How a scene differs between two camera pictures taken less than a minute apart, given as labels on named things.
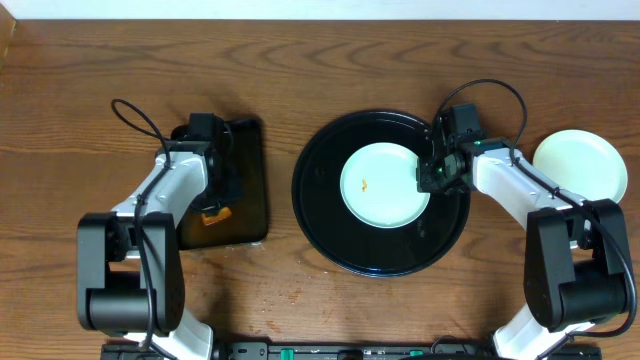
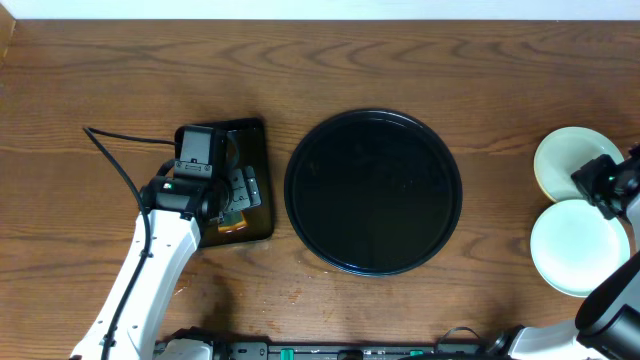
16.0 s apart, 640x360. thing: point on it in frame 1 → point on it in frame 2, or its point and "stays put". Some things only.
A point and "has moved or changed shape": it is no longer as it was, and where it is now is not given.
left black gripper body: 223,195 → 242,188
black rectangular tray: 247,201 stays put
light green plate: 582,164 stays put
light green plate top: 378,185 has moved or changed shape
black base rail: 360,351 stays put
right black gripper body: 435,177 → 598,181
